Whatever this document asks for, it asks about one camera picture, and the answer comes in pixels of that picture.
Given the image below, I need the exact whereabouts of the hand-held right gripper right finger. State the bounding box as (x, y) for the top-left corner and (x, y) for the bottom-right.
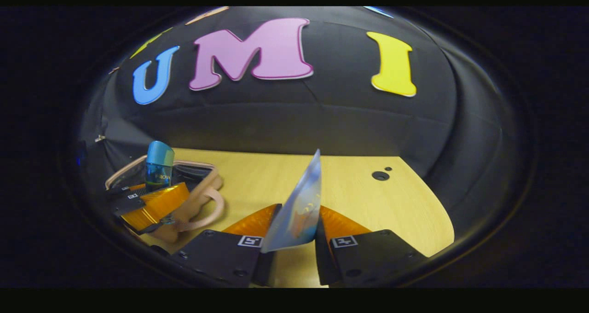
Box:
(314, 206), (428, 287)

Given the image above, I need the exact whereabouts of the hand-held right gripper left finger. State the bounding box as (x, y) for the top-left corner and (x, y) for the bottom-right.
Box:
(170, 203), (282, 288)

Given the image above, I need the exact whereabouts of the blue skin care bottle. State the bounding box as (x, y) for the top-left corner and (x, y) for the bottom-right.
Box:
(145, 141), (176, 193)

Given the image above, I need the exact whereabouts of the pink suitcase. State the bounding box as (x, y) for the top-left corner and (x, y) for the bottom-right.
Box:
(105, 155), (226, 244)

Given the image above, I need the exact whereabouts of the white and blue tube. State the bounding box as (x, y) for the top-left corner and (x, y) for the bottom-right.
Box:
(260, 149), (323, 254)

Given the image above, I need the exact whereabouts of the black backdrop cloth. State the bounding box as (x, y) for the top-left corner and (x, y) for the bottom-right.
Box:
(78, 7), (511, 240)

